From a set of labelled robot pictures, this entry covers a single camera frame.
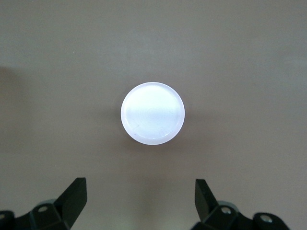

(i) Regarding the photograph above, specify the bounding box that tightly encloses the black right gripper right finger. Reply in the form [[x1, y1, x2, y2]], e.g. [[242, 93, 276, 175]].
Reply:
[[191, 179, 291, 230]]

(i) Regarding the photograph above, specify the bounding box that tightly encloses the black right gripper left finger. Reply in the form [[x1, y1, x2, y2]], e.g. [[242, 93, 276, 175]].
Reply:
[[0, 177, 87, 230]]

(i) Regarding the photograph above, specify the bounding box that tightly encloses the pink round plate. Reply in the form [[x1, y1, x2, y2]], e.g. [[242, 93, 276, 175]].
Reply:
[[120, 82, 186, 146]]

